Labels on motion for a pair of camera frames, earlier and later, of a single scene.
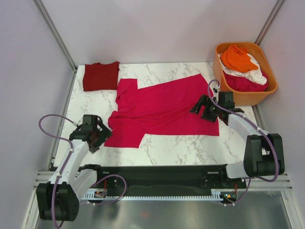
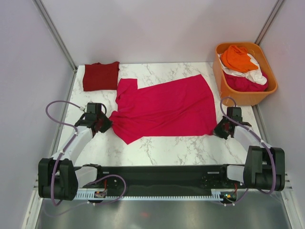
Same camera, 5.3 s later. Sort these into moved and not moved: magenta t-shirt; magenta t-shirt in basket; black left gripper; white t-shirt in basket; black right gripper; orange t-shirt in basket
Moved: black left gripper; black right gripper
Not moved: orange t-shirt in basket; white t-shirt in basket; magenta t-shirt; magenta t-shirt in basket
